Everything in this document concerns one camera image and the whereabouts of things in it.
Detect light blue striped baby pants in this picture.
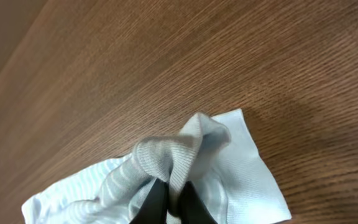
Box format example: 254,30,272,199
21,109,291,223

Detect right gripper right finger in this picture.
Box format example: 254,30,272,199
177,181,217,224

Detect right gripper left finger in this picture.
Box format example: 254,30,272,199
130,179,168,224

